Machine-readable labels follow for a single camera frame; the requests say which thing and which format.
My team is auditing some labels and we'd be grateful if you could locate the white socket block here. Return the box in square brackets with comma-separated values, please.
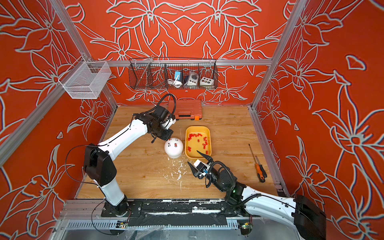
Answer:
[200, 77, 214, 88]

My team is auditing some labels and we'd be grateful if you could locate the white dome with screws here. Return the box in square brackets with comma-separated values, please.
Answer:
[165, 138, 184, 159]

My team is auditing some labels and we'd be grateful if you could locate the orange tool case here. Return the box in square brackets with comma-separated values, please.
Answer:
[168, 99, 203, 121]

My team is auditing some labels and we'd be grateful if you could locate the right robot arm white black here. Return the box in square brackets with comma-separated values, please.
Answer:
[188, 153, 326, 240]

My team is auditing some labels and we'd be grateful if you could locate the clear plastic wall bin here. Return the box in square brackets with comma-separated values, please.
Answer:
[59, 62, 112, 100]

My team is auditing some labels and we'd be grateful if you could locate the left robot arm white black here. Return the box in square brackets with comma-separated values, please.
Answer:
[84, 106, 176, 216]

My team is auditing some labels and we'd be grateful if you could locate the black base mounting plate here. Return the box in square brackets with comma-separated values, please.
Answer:
[97, 199, 252, 228]

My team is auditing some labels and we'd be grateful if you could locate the black wire wall basket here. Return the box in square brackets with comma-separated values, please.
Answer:
[129, 57, 219, 90]

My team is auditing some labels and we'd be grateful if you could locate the blue white small box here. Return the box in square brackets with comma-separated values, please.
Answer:
[174, 71, 182, 82]

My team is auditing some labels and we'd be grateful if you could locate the yellow plastic tray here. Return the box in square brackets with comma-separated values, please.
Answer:
[185, 126, 212, 160]

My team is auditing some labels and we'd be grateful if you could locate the orange handled screwdriver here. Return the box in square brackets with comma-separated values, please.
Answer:
[249, 145, 268, 183]

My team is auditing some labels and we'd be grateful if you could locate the white power adapter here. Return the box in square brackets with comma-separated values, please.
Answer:
[185, 72, 199, 87]

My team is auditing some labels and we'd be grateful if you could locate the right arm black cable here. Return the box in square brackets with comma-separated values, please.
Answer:
[205, 161, 238, 188]

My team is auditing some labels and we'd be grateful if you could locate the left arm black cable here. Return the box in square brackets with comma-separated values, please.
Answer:
[149, 93, 177, 121]

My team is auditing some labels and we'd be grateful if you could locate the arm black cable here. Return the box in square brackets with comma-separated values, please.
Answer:
[205, 161, 238, 188]
[149, 93, 177, 121]

